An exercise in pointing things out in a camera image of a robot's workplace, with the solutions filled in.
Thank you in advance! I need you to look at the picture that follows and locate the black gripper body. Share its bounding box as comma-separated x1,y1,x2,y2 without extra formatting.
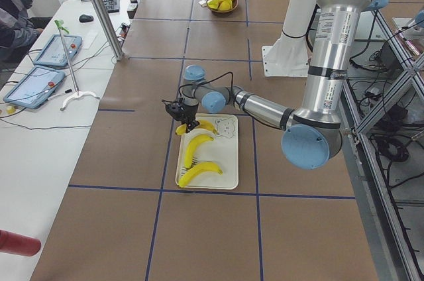
178,97,199,122

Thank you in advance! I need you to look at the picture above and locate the dull yellow banana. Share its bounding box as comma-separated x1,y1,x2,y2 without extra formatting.
175,120,219,136

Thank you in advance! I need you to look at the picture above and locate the curved yellow banana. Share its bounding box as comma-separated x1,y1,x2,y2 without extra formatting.
184,134,214,169

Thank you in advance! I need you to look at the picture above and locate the bright yellow banana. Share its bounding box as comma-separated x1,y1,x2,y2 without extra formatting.
207,0,233,11

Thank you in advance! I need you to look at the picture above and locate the yellow banana with dark tip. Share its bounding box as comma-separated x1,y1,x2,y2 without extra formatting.
177,162,223,188

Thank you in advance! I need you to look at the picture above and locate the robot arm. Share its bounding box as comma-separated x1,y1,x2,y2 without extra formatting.
166,0,389,169

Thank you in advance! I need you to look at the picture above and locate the brown wicker basket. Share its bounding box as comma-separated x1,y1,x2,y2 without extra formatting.
206,0,238,13

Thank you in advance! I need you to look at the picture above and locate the white bear print tray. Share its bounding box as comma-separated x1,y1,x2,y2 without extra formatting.
175,113,239,190

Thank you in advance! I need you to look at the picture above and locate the black computer mouse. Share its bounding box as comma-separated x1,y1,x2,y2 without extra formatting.
79,15,93,23

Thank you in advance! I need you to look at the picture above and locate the teach pendant far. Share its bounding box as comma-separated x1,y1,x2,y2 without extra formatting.
33,34,83,68

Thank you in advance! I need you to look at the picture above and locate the teach pendant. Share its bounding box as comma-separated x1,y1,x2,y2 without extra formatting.
33,34,83,68
3,65,65,109

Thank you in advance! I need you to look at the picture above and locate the teach pendant near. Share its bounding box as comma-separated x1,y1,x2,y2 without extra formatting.
3,65,65,109

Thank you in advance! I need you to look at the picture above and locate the white stand with rod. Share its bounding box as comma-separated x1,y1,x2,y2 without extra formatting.
54,20,100,111

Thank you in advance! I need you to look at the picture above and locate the seated person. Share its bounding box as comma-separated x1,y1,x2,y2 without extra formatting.
1,0,50,63

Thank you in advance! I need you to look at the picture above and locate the red cylinder object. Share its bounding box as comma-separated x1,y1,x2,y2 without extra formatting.
1,230,41,256

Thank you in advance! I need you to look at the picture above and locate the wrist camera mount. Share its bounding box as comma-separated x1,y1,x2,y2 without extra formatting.
162,97,186,122

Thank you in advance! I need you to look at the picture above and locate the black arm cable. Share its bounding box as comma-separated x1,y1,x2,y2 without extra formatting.
178,71,235,96

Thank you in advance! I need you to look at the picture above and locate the white metal base plate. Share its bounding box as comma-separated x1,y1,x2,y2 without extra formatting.
262,46,309,78

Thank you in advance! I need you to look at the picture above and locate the aluminium profile post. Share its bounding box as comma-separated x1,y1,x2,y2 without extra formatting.
91,0,129,63

